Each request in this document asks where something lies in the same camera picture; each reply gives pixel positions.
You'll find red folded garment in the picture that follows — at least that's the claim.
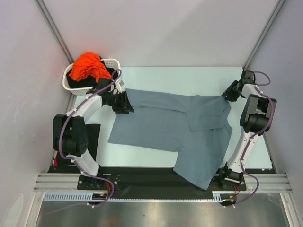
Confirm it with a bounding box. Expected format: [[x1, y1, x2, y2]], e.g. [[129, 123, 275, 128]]
[[53, 151, 58, 167]]

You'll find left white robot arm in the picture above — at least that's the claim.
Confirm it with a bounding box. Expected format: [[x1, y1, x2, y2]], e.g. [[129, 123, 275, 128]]
[[53, 78, 134, 189]]

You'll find folded black t-shirt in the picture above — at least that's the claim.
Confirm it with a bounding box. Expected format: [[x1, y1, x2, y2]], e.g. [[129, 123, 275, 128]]
[[57, 124, 101, 167]]

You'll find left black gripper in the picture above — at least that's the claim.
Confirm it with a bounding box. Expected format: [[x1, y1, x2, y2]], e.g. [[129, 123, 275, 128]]
[[105, 91, 134, 114]]

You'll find aluminium front rail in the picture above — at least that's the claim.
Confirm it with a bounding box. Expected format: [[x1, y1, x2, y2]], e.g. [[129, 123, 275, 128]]
[[34, 173, 292, 193]]

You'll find left aluminium corner post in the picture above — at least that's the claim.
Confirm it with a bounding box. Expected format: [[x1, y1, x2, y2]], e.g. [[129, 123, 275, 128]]
[[34, 0, 74, 63]]

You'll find white plastic laundry basket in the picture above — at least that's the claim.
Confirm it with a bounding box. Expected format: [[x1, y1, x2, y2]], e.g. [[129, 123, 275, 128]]
[[62, 58, 121, 96]]

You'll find orange t-shirt in basket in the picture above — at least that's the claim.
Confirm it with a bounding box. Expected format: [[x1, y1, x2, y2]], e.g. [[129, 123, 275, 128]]
[[70, 52, 112, 83]]

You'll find aluminium corner post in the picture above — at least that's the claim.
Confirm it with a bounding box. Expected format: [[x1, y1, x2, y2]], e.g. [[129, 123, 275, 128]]
[[242, 0, 287, 70], [34, 0, 74, 63]]

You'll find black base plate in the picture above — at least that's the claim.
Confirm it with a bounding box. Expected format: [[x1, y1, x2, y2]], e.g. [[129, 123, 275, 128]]
[[47, 166, 234, 200]]

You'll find grey-blue t-shirt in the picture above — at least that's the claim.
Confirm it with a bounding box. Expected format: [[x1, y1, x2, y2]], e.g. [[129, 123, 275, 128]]
[[108, 89, 232, 190]]

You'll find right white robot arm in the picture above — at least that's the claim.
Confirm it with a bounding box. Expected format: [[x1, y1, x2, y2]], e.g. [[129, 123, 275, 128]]
[[217, 70, 277, 190]]

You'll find right aluminium corner post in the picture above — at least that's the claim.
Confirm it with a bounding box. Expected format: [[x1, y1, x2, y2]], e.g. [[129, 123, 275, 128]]
[[242, 0, 287, 70]]

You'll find white slotted cable duct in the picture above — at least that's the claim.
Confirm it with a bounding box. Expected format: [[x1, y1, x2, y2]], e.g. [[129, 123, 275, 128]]
[[44, 192, 223, 203]]

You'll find black garment in basket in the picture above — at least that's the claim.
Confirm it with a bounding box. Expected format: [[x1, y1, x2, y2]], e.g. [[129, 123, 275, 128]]
[[67, 57, 115, 88]]

